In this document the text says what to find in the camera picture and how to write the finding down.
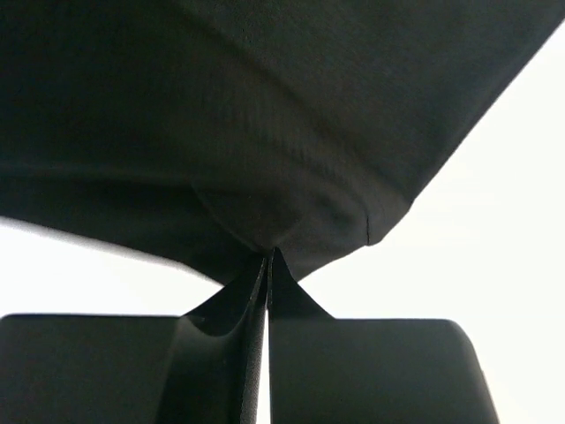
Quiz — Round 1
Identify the black skirt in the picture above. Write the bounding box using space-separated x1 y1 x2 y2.
1 1 564 283

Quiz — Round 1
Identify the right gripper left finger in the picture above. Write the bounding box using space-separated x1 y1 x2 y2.
156 256 268 424

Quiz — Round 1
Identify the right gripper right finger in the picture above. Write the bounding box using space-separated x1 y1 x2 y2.
267 248 333 423

